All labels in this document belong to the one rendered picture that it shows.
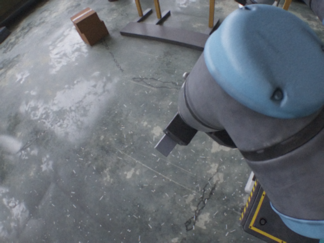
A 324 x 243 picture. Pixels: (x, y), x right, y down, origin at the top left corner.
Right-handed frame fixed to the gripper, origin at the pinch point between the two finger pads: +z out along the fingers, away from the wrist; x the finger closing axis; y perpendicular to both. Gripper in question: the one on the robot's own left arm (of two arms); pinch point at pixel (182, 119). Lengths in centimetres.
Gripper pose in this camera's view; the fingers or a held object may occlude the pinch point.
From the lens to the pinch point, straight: 42.3
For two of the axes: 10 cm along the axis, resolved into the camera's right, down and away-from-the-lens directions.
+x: -6.1, 7.8, -1.5
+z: -1.0, 1.1, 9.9
